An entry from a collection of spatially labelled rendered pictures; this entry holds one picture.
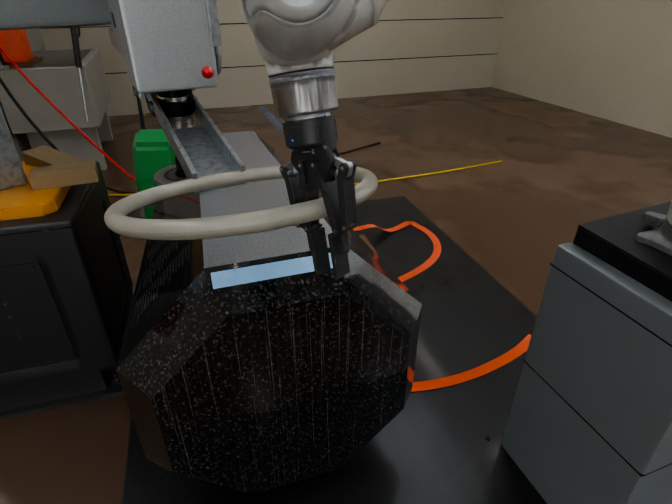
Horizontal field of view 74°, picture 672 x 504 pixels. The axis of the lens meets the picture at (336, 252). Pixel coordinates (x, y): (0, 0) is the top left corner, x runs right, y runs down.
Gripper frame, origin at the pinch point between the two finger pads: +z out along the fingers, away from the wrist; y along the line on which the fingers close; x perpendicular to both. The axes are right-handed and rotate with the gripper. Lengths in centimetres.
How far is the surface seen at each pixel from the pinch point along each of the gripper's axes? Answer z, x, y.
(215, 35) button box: -43, -34, 62
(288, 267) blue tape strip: 13.0, -17.3, 30.4
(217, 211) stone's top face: 2, -23, 63
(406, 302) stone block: 33, -46, 18
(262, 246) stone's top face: 8.7, -17.5, 38.7
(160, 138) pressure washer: -16, -102, 229
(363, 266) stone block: 18.2, -34.5, 22.2
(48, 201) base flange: -5, 1, 118
